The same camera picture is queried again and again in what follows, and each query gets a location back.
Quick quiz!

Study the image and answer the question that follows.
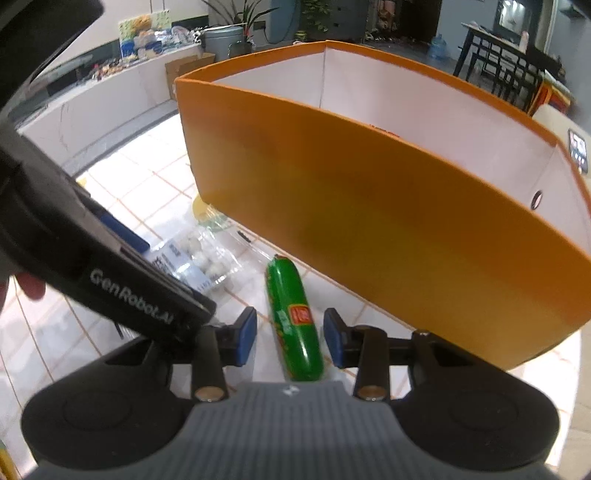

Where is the dark cabinet with plants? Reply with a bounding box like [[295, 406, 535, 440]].
[[299, 0, 371, 43]]

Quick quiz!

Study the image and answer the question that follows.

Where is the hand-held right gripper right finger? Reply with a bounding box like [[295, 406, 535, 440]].
[[323, 308, 497, 401]]

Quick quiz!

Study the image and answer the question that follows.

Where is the checked tablecloth with lemon print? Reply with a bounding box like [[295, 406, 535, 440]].
[[0, 113, 583, 468]]

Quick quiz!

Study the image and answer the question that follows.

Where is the clear bag of white candies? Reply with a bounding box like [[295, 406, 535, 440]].
[[151, 225, 244, 297]]

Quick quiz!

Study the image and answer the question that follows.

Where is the black dining table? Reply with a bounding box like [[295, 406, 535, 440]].
[[454, 22, 567, 112]]

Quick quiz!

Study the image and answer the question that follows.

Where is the brown cardboard carton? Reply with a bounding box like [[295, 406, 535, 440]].
[[165, 52, 217, 101]]

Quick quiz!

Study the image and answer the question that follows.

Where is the beige sofa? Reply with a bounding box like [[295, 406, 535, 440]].
[[531, 104, 591, 176]]

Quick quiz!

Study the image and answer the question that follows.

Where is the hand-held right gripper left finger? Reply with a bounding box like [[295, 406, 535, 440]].
[[99, 307, 258, 402]]

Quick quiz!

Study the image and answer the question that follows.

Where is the pile of packets on counter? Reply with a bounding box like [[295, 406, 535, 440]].
[[117, 11, 205, 62]]

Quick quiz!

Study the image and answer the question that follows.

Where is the orange stool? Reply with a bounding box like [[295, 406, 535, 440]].
[[534, 83, 574, 117]]

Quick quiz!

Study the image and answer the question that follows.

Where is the black smartphone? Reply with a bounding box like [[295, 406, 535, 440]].
[[566, 128, 590, 175]]

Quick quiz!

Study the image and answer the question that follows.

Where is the person's left hand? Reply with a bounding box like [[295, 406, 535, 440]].
[[0, 272, 47, 320]]

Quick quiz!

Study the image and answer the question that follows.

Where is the orange cardboard box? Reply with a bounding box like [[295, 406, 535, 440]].
[[174, 40, 591, 371]]

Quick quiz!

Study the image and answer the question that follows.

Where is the white counter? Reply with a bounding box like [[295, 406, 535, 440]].
[[17, 59, 182, 172]]

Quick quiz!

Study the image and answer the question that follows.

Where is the grey plant pot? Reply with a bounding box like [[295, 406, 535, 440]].
[[202, 26, 245, 62]]

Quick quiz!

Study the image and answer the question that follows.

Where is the green sausage with red label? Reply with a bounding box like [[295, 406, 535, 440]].
[[264, 254, 325, 382]]

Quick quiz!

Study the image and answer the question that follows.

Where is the potted plant with long leaves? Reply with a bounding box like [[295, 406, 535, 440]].
[[202, 0, 280, 47]]

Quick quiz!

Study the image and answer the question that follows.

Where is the blue water bottle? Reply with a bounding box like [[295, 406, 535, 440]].
[[427, 34, 450, 61]]

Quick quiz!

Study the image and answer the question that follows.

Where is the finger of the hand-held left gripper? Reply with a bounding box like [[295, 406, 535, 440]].
[[79, 185, 151, 254]]

